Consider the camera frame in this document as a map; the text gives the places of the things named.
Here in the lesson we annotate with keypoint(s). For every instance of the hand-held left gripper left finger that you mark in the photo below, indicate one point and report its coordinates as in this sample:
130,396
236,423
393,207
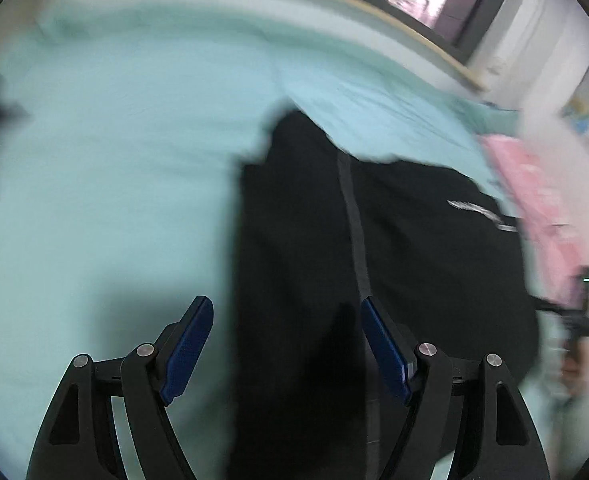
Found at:
187,355

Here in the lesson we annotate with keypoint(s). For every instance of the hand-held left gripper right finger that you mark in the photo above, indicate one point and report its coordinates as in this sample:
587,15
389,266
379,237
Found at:
387,355

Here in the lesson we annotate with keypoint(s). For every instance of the black hooded jacket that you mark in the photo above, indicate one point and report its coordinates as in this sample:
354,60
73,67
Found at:
424,270

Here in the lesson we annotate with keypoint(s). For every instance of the pink cloth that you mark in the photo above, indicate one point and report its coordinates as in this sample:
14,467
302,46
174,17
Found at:
539,200

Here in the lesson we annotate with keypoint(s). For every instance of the teal quilted blanket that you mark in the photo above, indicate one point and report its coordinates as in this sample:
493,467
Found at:
124,160

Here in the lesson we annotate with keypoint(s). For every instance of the wooden window sill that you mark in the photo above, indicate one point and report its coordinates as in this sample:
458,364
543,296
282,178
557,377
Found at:
399,27

